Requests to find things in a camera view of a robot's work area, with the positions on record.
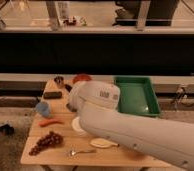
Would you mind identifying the metal spoon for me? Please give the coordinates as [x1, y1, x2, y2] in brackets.
[69, 149, 97, 156]

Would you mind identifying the small metal cup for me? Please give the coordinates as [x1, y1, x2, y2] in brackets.
[54, 76, 64, 88]

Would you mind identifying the orange carrot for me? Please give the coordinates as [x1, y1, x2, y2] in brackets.
[38, 119, 63, 127]

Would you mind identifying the wooden table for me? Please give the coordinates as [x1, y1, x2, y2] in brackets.
[20, 79, 173, 168]

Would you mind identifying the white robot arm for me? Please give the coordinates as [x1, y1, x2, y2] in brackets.
[68, 81, 194, 171]

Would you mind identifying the red bowl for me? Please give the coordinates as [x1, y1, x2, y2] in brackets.
[72, 74, 92, 84]

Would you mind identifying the purple grape bunch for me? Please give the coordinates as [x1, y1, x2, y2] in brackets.
[29, 131, 63, 156]

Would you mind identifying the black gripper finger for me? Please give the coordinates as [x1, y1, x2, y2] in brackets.
[66, 103, 77, 112]
[65, 84, 72, 92]

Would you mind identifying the blue cup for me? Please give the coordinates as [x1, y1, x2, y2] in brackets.
[35, 102, 50, 118]

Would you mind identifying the black rectangular block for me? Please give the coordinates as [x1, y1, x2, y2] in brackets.
[43, 91, 62, 99]

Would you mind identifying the wooden brush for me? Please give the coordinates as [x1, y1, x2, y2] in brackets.
[90, 138, 119, 148]

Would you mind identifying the green plastic tray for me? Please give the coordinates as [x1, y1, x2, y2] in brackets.
[114, 76, 161, 117]

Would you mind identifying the white paper cup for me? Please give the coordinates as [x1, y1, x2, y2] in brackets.
[72, 117, 86, 135]

